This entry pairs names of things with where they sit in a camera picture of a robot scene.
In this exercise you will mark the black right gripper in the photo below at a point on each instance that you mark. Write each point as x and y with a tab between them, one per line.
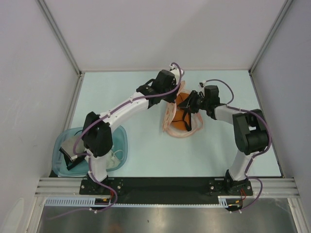
189	102

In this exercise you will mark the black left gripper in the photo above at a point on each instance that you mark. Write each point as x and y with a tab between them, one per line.
171	99

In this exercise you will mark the pink mesh laundry bag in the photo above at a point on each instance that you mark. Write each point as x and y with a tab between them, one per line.
177	122

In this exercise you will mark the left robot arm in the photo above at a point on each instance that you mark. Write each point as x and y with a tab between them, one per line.
98	129

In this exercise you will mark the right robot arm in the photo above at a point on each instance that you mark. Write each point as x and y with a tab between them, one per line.
250	132

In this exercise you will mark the white bra in basin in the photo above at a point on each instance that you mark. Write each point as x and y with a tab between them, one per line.
116	159

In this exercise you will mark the grey bra in basin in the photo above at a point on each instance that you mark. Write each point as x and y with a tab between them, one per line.
71	159

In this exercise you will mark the blue plastic basin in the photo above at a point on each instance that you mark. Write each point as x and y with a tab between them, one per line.
58	163

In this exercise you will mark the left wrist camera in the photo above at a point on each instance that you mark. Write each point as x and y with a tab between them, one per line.
176	71

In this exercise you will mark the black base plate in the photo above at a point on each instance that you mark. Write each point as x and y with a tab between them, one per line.
168	189

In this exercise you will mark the white slotted cable duct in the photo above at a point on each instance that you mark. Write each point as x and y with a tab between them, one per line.
92	202

